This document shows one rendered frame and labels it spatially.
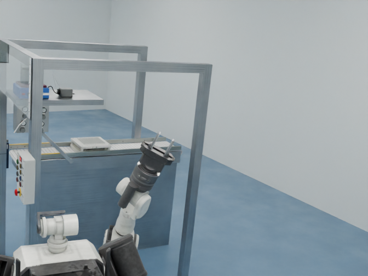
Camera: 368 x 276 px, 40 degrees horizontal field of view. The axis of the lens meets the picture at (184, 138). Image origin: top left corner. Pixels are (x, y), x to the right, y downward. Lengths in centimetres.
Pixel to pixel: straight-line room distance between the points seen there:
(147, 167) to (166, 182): 254
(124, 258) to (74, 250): 16
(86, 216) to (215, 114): 335
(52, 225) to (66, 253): 10
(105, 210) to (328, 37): 304
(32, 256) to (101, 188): 242
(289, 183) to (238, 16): 222
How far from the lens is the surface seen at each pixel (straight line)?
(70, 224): 162
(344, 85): 553
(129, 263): 169
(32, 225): 314
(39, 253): 166
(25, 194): 292
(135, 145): 420
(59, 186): 390
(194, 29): 734
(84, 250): 167
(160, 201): 431
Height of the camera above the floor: 206
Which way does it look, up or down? 15 degrees down
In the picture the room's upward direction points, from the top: 6 degrees clockwise
